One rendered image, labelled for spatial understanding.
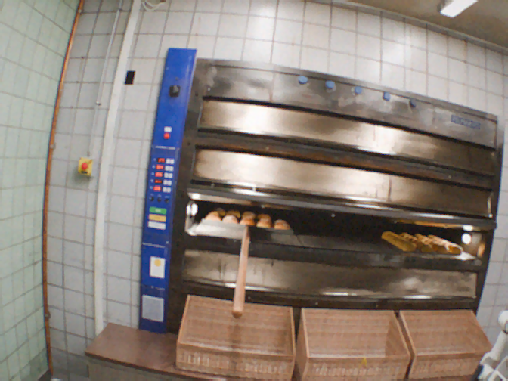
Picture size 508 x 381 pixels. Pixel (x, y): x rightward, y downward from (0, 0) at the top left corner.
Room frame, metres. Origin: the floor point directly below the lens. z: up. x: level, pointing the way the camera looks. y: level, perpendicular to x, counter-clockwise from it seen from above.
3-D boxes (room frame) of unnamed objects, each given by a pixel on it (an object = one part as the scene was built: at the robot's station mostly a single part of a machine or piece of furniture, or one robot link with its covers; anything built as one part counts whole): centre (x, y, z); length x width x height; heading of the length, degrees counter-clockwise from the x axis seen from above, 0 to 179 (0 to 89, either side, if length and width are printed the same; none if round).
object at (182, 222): (3.49, -0.49, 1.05); 2.10 x 1.91 x 2.10; 91
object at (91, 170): (2.49, 0.92, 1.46); 0.10 x 0.07 x 0.10; 91
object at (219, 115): (2.55, -0.58, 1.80); 1.79 x 0.11 x 0.19; 91
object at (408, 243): (3.00, -1.15, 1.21); 0.61 x 0.48 x 0.06; 1
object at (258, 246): (2.57, -0.58, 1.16); 1.80 x 0.06 x 0.04; 91
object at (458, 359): (2.29, -1.20, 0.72); 0.56 x 0.49 x 0.28; 90
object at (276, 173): (2.55, -0.58, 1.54); 1.79 x 0.11 x 0.19; 91
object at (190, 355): (2.27, -0.01, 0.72); 0.56 x 0.49 x 0.28; 91
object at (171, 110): (3.47, 0.48, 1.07); 1.93 x 0.16 x 2.15; 1
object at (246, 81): (2.58, -0.58, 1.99); 1.80 x 0.08 x 0.21; 91
